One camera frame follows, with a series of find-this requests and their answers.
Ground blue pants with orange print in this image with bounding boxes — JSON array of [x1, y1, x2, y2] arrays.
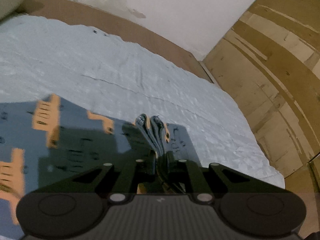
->
[[1, 95, 200, 239]]

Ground light blue striped bed quilt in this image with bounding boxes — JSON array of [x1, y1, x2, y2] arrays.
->
[[1, 15, 285, 187]]

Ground plywood board panel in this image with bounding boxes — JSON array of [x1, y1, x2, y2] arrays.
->
[[204, 0, 319, 237]]

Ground brown wooden bed base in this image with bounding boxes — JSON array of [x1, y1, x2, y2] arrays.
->
[[17, 0, 217, 84]]

